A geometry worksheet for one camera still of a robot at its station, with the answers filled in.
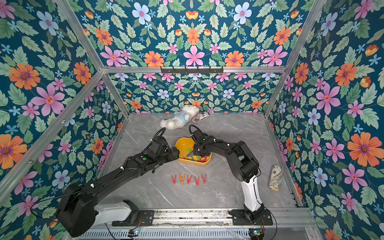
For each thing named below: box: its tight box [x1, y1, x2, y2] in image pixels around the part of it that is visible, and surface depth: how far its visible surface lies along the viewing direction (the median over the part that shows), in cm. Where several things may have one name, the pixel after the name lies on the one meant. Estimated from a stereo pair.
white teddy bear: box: [159, 104, 200, 130], surface depth 109 cm
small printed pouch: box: [191, 111, 211, 123], surface depth 117 cm
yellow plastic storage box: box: [175, 137, 212, 166], surface depth 98 cm
